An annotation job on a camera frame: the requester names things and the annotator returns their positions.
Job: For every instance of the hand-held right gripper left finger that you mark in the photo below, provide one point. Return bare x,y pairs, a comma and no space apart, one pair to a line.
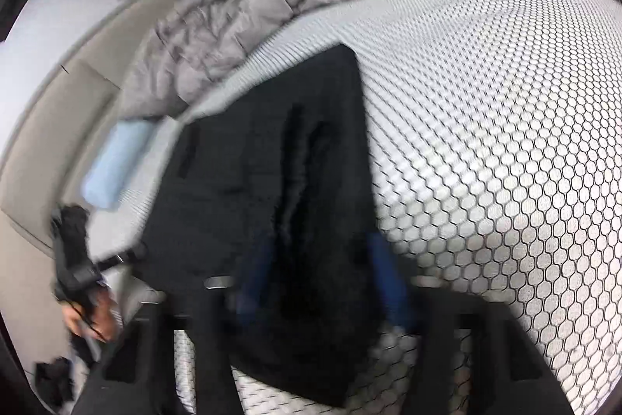
252,283

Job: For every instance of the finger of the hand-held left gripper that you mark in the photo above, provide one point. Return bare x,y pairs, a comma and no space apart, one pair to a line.
124,256

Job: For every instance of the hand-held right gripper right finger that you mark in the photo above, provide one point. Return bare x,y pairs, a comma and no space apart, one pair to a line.
388,283

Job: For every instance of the black pants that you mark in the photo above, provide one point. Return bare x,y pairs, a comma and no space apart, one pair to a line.
272,162

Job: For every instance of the person's left hand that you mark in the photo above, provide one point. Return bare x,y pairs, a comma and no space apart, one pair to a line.
102,315

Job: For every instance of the light blue pillow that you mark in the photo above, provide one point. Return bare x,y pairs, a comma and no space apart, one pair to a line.
119,162

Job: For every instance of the beige padded headboard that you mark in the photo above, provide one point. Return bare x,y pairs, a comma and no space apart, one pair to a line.
58,104

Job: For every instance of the dark cloth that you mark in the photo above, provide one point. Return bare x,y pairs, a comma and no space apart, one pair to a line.
53,383

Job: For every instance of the bed with white patterned sheet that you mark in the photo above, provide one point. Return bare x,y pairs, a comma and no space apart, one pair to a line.
486,128

